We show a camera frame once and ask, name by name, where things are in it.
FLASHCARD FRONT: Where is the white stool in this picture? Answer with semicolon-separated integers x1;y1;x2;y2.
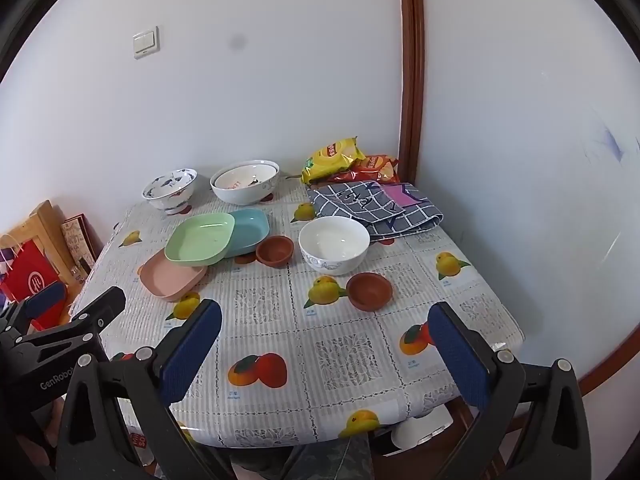
390;402;453;450

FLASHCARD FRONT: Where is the large white bowl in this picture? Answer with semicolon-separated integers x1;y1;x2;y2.
210;160;280;206

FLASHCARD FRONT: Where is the red chip bag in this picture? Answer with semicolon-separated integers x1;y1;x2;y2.
327;154;402;184

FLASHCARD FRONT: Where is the patterned brown box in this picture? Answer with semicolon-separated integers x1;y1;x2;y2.
61;215;97;273

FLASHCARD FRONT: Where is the white wall light switch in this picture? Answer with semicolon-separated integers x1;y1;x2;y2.
133;26;160;59

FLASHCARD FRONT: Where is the grey checked cloth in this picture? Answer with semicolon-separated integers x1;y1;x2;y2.
306;180;445;242

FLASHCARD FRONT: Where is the white bowl with fruit print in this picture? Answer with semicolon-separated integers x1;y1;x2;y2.
214;162;277;191

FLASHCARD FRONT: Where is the pink square plate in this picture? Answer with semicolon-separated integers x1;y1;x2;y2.
138;249;209;303

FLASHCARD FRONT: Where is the yellow chip bag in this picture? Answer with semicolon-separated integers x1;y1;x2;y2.
301;136;367;186

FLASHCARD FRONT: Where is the green square plate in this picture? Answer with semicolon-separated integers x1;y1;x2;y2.
164;212;236;267

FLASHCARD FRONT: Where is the small brown bowl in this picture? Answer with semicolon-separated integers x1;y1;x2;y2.
255;235;295;267
346;272;394;311

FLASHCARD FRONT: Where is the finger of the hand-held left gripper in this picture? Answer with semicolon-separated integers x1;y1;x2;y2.
14;286;127;358
0;281;69;335

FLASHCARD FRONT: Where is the blue patterned white bowl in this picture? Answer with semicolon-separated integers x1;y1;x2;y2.
141;168;199;217

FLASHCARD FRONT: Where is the fruit printed tablecloth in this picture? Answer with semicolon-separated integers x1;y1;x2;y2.
67;175;526;448

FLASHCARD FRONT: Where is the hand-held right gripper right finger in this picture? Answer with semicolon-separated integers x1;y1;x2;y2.
427;301;593;480

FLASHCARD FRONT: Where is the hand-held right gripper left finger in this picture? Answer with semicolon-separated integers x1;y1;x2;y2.
55;299;236;480

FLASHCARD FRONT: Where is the plain white bowl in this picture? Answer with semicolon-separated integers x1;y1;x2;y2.
298;216;371;276

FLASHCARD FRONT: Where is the brown wooden baseboard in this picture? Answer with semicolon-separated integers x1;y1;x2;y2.
577;325;640;396

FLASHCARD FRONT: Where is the brown wooden door trim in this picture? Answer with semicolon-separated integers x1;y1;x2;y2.
396;0;425;186

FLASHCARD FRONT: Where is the light blue square plate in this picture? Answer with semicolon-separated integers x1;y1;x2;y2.
222;208;271;259

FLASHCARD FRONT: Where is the red paper bag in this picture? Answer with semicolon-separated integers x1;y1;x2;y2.
0;239;68;326

